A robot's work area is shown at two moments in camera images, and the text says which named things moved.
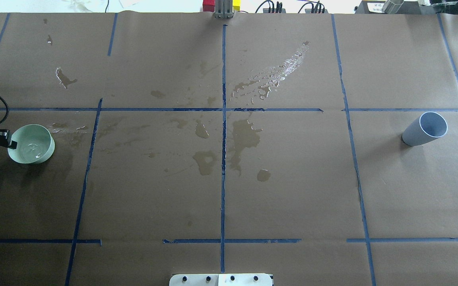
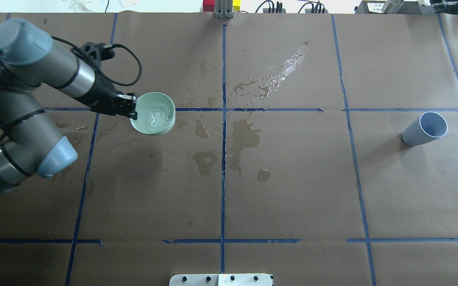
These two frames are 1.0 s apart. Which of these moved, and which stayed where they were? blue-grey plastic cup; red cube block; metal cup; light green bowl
Moved: light green bowl
Stayed: red cube block; metal cup; blue-grey plastic cup
